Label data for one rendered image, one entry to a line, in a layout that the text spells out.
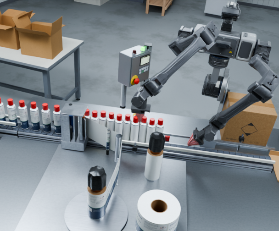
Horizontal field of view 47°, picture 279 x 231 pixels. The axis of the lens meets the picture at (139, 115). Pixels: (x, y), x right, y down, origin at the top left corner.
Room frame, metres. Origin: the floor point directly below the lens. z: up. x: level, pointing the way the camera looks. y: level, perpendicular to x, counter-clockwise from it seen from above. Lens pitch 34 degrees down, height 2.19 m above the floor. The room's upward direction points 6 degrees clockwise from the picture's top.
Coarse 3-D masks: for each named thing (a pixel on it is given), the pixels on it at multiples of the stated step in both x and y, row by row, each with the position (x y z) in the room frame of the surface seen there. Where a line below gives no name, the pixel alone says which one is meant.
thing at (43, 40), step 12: (24, 12) 3.23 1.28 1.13; (24, 24) 3.13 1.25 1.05; (36, 24) 3.25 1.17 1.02; (48, 24) 3.26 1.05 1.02; (60, 24) 3.15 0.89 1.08; (24, 36) 2.98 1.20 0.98; (36, 36) 2.96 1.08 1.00; (48, 36) 2.94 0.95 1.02; (60, 36) 3.16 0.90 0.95; (24, 48) 2.99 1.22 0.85; (36, 48) 2.97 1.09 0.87; (48, 48) 2.95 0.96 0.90; (60, 48) 3.14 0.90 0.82
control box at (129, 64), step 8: (136, 48) 1.75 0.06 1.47; (120, 56) 1.67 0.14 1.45; (128, 56) 1.63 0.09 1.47; (136, 56) 1.65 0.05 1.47; (120, 64) 1.67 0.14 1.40; (128, 64) 1.63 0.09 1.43; (136, 64) 1.65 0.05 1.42; (120, 72) 1.66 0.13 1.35; (128, 72) 1.62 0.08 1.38; (136, 72) 1.65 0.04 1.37; (144, 72) 1.71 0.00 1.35; (120, 80) 1.66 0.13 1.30; (128, 80) 1.62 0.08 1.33
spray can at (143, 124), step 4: (144, 116) 1.63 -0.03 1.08; (144, 120) 1.61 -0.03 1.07; (140, 124) 1.61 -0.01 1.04; (144, 124) 1.61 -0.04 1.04; (140, 128) 1.61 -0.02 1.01; (144, 128) 1.60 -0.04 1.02; (140, 132) 1.60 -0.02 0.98; (144, 132) 1.60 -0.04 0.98; (140, 136) 1.60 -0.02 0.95; (144, 136) 1.60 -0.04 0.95; (140, 140) 1.60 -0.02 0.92; (144, 140) 1.61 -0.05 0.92
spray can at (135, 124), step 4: (136, 116) 1.62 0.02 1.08; (136, 120) 1.60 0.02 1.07; (132, 124) 1.60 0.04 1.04; (136, 124) 1.60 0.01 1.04; (132, 128) 1.60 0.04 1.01; (136, 128) 1.60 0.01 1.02; (132, 132) 1.60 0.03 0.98; (136, 132) 1.60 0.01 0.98; (132, 136) 1.60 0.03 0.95; (136, 136) 1.60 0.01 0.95; (132, 140) 1.60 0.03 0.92; (136, 140) 1.60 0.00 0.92
